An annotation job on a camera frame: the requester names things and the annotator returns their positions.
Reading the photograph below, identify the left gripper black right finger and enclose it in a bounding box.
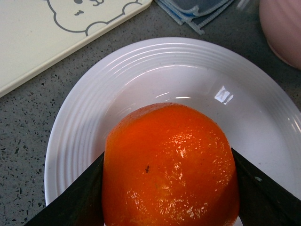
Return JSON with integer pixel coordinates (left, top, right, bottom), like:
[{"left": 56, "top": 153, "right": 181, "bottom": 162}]
[{"left": 232, "top": 148, "right": 301, "bottom": 226}]

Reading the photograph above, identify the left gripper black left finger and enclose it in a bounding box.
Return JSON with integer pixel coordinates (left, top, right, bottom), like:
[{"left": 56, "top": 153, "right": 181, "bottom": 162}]
[{"left": 26, "top": 154, "right": 104, "bottom": 226}]

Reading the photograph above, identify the white ridged plate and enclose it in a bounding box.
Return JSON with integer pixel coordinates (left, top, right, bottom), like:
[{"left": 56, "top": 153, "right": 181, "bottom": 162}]
[{"left": 44, "top": 38, "right": 301, "bottom": 204}]

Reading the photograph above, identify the orange mandarin fruit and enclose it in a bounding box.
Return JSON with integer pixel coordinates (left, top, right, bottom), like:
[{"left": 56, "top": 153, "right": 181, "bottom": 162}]
[{"left": 102, "top": 103, "right": 239, "bottom": 226}]

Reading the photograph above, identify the cream bear tray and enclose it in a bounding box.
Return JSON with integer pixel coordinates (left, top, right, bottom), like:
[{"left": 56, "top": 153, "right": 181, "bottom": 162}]
[{"left": 0, "top": 0, "right": 151, "bottom": 96}]

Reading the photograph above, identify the blue grey folded cloth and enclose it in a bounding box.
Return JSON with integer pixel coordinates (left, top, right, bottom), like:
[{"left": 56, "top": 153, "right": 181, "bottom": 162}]
[{"left": 156, "top": 0, "right": 233, "bottom": 35}]

